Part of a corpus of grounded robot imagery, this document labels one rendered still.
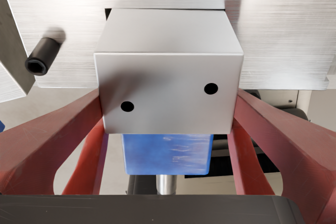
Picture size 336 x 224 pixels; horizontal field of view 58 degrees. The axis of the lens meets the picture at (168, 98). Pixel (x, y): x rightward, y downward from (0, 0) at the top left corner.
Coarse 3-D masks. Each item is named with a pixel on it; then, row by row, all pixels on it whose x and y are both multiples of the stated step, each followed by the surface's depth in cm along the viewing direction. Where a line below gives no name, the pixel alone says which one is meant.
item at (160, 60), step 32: (128, 32) 11; (160, 32) 11; (192, 32) 11; (224, 32) 11; (96, 64) 10; (128, 64) 10; (160, 64) 10; (192, 64) 10; (224, 64) 10; (128, 96) 11; (160, 96) 11; (192, 96) 11; (224, 96) 11; (128, 128) 12; (160, 128) 12; (192, 128) 12; (224, 128) 12; (128, 160) 15; (160, 160) 15; (192, 160) 15; (160, 192) 17
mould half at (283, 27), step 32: (32, 0) 13; (64, 0) 13; (96, 0) 13; (128, 0) 13; (160, 0) 13; (192, 0) 13; (224, 0) 13; (256, 0) 13; (288, 0) 13; (320, 0) 13; (32, 32) 14; (64, 32) 14; (96, 32) 14; (256, 32) 14; (288, 32) 14; (320, 32) 14; (64, 64) 15; (256, 64) 15; (288, 64) 15; (320, 64) 15
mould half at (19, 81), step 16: (0, 0) 21; (0, 16) 20; (0, 32) 20; (16, 32) 22; (0, 48) 20; (16, 48) 21; (0, 64) 20; (16, 64) 21; (0, 80) 20; (16, 80) 21; (32, 80) 22; (0, 96) 21; (16, 96) 21
